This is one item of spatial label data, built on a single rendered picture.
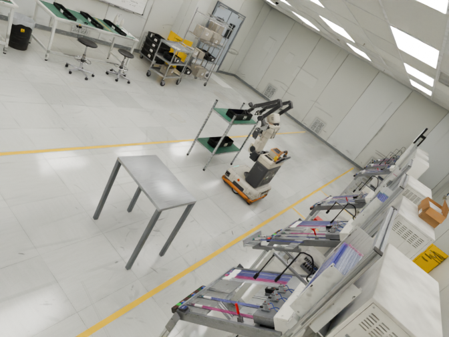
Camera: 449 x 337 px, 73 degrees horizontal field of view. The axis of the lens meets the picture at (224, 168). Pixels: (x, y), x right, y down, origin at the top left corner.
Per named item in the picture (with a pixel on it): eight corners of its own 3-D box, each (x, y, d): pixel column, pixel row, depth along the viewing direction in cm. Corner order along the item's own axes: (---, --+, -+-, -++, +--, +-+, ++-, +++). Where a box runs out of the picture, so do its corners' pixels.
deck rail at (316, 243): (272, 244, 314) (271, 238, 314) (273, 243, 316) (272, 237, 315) (345, 247, 274) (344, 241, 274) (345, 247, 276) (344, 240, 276)
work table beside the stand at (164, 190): (129, 209, 351) (156, 154, 317) (163, 255, 321) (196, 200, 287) (92, 217, 315) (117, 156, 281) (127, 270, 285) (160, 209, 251)
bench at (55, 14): (25, 41, 570) (34, -4, 535) (108, 57, 719) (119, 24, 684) (44, 61, 543) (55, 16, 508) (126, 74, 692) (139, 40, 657)
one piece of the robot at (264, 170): (266, 188, 533) (293, 151, 497) (251, 195, 487) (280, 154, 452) (252, 176, 545) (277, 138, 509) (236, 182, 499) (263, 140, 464)
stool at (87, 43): (60, 65, 561) (69, 32, 534) (86, 69, 604) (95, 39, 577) (73, 79, 543) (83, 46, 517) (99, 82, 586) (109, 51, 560)
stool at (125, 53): (99, 71, 628) (108, 45, 604) (114, 70, 675) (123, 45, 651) (121, 85, 628) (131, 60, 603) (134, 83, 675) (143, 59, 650)
